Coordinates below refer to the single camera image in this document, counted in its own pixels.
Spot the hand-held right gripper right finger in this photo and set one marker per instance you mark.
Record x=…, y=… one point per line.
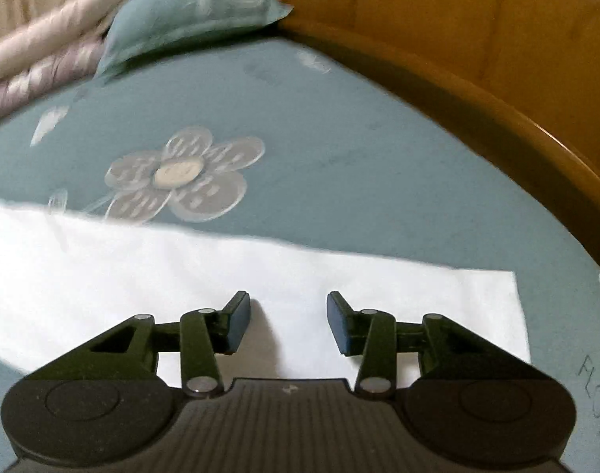
x=337, y=322

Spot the wooden headboard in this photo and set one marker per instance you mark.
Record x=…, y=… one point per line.
x=428, y=19

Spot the pink floral quilt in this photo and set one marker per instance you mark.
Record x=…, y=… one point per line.
x=58, y=44

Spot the purple floral quilt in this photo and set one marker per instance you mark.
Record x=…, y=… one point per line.
x=34, y=83

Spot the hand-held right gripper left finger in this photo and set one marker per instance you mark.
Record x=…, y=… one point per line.
x=238, y=320

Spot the teal floral pillow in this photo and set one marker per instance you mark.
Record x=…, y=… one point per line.
x=181, y=15

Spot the teal floral bed sheet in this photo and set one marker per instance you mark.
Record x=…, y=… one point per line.
x=354, y=167

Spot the white printed shirt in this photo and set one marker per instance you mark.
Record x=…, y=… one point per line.
x=132, y=266

